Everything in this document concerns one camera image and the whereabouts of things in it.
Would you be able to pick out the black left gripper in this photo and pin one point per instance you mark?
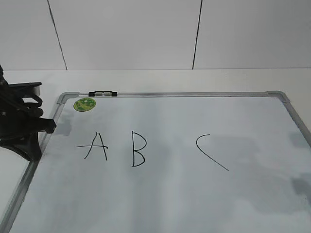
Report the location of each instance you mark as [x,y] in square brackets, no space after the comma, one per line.
[20,121]

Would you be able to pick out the round green magnet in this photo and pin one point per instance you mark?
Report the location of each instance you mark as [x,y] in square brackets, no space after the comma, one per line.
[84,104]

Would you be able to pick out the black silver whiteboard hanger clip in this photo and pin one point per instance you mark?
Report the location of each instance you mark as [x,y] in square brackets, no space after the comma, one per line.
[103,94]

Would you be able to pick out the white aluminium-framed whiteboard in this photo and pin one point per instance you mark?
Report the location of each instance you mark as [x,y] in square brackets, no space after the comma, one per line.
[169,163]

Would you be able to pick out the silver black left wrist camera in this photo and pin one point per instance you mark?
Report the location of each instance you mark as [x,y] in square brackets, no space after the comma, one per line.
[26,90]

